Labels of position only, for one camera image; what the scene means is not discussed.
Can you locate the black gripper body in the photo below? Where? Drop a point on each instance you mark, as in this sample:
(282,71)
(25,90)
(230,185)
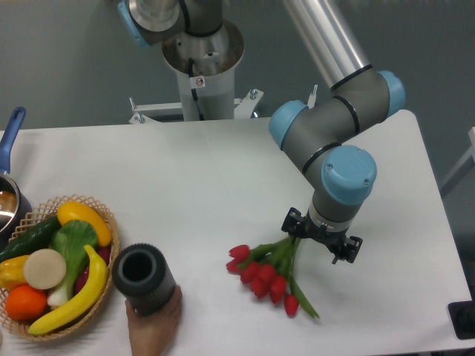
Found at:
(319,233)

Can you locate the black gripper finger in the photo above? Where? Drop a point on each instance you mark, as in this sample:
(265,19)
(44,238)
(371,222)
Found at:
(347,249)
(292,222)

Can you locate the red tulip bouquet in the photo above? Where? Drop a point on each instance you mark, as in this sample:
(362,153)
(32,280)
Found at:
(269,271)

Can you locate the dark grey ribbed vase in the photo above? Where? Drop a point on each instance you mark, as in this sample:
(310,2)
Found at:
(140,272)

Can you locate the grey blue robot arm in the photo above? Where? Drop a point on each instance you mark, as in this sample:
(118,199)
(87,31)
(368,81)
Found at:
(314,137)

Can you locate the person's hand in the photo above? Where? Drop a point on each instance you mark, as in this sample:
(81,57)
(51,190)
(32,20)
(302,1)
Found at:
(153,334)

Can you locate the black device at edge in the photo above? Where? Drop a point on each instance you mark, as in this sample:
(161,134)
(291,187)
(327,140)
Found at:
(462,318)

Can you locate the red purple vegetable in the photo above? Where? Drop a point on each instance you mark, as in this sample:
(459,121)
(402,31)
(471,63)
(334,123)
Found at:
(105,254)

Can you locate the green bok choy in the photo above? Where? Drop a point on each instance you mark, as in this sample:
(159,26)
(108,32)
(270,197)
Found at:
(69,241)

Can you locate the yellow squash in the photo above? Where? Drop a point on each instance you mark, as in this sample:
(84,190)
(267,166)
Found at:
(73,210)

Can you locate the woven wicker basket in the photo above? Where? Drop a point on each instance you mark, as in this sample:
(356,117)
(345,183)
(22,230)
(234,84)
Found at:
(38,214)

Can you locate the yellow banana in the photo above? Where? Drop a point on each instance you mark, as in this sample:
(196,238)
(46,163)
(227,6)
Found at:
(80,303)

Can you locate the beige round disc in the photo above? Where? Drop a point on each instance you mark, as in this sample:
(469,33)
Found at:
(44,269)

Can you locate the green cucumber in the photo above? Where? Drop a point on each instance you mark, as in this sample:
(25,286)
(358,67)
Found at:
(35,238)

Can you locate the orange fruit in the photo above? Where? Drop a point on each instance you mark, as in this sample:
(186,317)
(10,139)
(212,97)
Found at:
(25,303)

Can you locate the yellow bell pepper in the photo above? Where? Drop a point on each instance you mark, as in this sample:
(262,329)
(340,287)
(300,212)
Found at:
(12,274)

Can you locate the white frame at right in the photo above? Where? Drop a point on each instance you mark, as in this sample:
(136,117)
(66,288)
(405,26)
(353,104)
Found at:
(459,170)

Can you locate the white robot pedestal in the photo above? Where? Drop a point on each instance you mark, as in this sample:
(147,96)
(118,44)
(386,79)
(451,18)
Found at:
(205,72)

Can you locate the blue handled saucepan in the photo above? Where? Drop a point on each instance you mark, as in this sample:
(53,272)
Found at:
(14,205)

